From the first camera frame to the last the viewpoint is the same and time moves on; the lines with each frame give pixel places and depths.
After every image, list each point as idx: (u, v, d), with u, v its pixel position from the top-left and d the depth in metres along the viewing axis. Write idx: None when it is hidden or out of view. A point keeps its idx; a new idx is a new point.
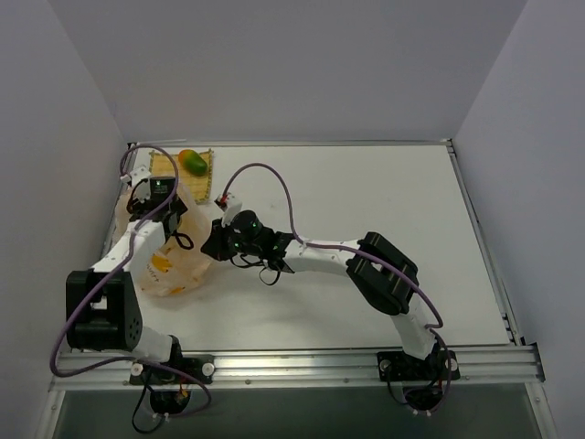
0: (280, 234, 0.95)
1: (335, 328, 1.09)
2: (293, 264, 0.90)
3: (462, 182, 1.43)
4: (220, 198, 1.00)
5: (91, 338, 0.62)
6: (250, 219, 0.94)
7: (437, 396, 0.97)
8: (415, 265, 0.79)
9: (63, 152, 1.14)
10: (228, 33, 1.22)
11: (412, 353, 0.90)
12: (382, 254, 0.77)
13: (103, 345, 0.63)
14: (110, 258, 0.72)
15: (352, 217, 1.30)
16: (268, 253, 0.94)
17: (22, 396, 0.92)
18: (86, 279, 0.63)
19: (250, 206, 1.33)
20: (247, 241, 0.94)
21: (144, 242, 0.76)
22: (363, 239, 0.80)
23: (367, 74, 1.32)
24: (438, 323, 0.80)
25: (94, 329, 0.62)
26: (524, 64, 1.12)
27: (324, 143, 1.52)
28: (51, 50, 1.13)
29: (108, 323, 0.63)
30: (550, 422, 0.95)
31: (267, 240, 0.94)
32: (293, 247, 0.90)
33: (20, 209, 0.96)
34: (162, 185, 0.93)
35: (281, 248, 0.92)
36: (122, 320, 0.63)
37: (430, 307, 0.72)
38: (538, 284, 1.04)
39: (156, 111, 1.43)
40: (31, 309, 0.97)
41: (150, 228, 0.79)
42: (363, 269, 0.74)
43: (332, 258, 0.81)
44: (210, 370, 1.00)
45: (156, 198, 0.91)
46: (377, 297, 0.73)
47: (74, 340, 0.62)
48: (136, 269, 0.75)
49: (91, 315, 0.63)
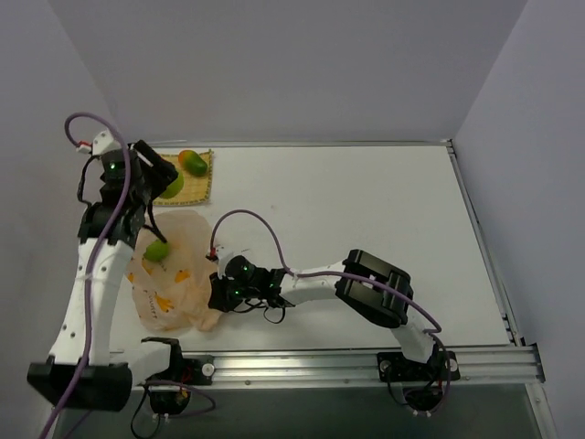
0: (273, 271, 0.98)
1: (334, 329, 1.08)
2: (289, 296, 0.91)
3: (462, 183, 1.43)
4: (210, 251, 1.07)
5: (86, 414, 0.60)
6: (242, 263, 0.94)
7: (436, 396, 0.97)
8: (406, 273, 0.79)
9: (63, 153, 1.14)
10: (227, 34, 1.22)
11: (413, 357, 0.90)
12: (369, 270, 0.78)
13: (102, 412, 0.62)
14: (69, 333, 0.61)
15: (352, 219, 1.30)
16: (266, 292, 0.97)
17: (22, 396, 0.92)
18: (50, 374, 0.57)
19: (243, 235, 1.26)
20: (244, 284, 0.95)
21: (103, 287, 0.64)
22: (347, 258, 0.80)
23: (367, 74, 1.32)
24: (437, 328, 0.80)
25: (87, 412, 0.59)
26: (523, 65, 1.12)
27: (324, 143, 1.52)
28: (51, 51, 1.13)
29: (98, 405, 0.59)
30: (549, 423, 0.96)
31: (261, 279, 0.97)
32: (287, 280, 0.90)
33: (19, 210, 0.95)
34: (116, 170, 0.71)
35: (276, 284, 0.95)
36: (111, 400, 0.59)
37: (427, 316, 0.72)
38: (537, 285, 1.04)
39: (156, 112, 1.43)
40: (31, 308, 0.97)
41: (106, 259, 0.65)
42: (353, 289, 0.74)
43: (321, 283, 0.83)
44: (210, 370, 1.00)
45: (111, 186, 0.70)
46: (376, 314, 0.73)
47: None
48: (106, 320, 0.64)
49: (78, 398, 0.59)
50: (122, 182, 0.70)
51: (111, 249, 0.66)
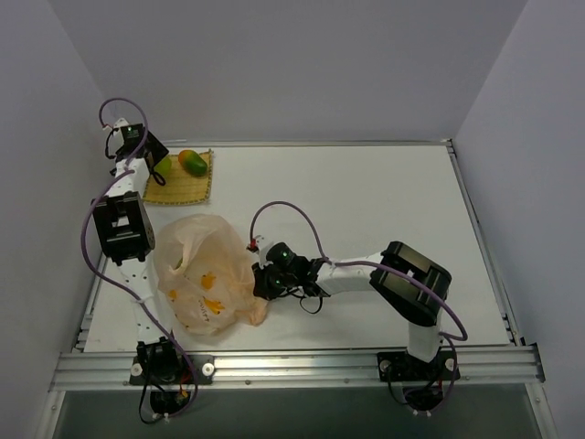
0: (313, 260, 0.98)
1: (335, 328, 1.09)
2: (326, 285, 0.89)
3: (462, 183, 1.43)
4: (251, 242, 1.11)
5: (121, 245, 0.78)
6: (281, 250, 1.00)
7: (437, 396, 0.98)
8: (447, 272, 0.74)
9: (63, 153, 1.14)
10: (227, 33, 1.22)
11: (417, 354, 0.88)
12: (408, 263, 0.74)
13: (132, 249, 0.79)
14: (117, 187, 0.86)
15: (354, 218, 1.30)
16: (303, 279, 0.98)
17: (23, 396, 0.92)
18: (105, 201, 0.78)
19: (278, 227, 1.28)
20: (283, 271, 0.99)
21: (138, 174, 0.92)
22: (387, 248, 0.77)
23: (367, 74, 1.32)
24: (461, 335, 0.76)
25: (122, 237, 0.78)
26: (524, 64, 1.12)
27: (324, 143, 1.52)
28: (52, 52, 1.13)
29: (132, 231, 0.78)
30: (549, 422, 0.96)
31: (300, 266, 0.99)
32: (324, 269, 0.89)
33: (20, 209, 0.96)
34: (132, 130, 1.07)
35: (313, 273, 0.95)
36: (143, 227, 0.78)
37: (458, 324, 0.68)
38: (537, 284, 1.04)
39: (156, 111, 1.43)
40: (33, 307, 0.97)
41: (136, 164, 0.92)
42: (389, 279, 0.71)
43: (357, 273, 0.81)
44: (210, 370, 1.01)
45: (131, 141, 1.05)
46: (409, 307, 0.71)
47: (106, 243, 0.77)
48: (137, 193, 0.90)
49: (117, 229, 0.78)
50: (140, 137, 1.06)
51: (140, 160, 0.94)
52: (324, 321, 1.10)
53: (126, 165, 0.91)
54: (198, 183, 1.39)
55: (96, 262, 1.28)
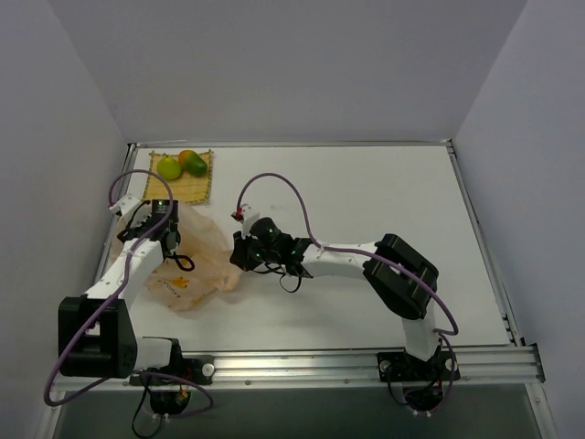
0: (298, 240, 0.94)
1: (335, 327, 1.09)
2: (311, 268, 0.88)
3: (462, 182, 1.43)
4: (237, 212, 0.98)
5: (83, 368, 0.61)
6: (268, 225, 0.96)
7: (437, 396, 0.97)
8: (435, 268, 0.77)
9: (63, 154, 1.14)
10: (226, 33, 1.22)
11: (416, 353, 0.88)
12: (400, 257, 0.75)
13: (97, 373, 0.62)
14: (104, 282, 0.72)
15: (352, 214, 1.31)
16: (286, 258, 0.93)
17: (22, 397, 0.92)
18: (79, 306, 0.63)
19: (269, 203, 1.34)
20: (266, 248, 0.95)
21: (141, 262, 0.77)
22: (381, 240, 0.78)
23: (367, 74, 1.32)
24: (452, 330, 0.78)
25: (88, 357, 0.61)
26: (525, 64, 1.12)
27: (324, 142, 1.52)
28: (51, 51, 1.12)
29: (101, 351, 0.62)
30: (549, 423, 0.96)
31: (285, 245, 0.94)
32: (312, 251, 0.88)
33: (20, 209, 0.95)
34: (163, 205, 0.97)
35: (298, 252, 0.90)
36: (117, 347, 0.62)
37: (446, 314, 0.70)
38: (537, 285, 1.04)
39: (156, 112, 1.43)
40: (33, 308, 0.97)
41: (146, 247, 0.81)
42: (380, 271, 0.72)
43: (348, 262, 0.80)
44: (210, 371, 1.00)
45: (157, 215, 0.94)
46: (398, 301, 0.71)
47: (69, 364, 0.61)
48: (132, 287, 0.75)
49: (85, 342, 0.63)
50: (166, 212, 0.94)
51: (152, 244, 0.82)
52: (324, 321, 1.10)
53: (132, 249, 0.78)
54: (192, 180, 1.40)
55: (96, 263, 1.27)
